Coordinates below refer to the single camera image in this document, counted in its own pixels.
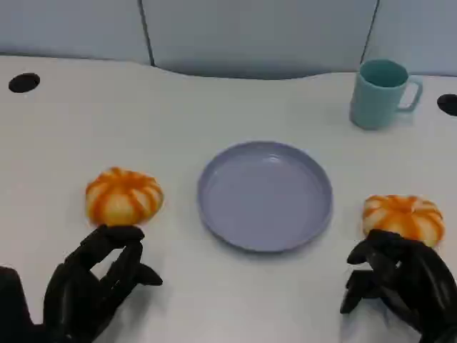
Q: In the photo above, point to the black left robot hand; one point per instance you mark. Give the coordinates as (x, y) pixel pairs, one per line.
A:
(75, 293)

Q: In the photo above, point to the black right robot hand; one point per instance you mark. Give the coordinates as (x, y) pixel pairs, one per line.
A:
(421, 282)

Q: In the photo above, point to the orange white toy bread roll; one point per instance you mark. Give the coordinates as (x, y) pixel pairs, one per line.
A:
(403, 214)
(123, 198)

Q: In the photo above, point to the lilac plate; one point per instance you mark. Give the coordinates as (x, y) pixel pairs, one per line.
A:
(266, 198)

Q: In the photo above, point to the pale green mug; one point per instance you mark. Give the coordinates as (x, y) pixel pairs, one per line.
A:
(375, 100)

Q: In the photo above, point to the grey partition panel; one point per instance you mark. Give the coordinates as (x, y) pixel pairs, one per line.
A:
(257, 35)
(417, 32)
(71, 28)

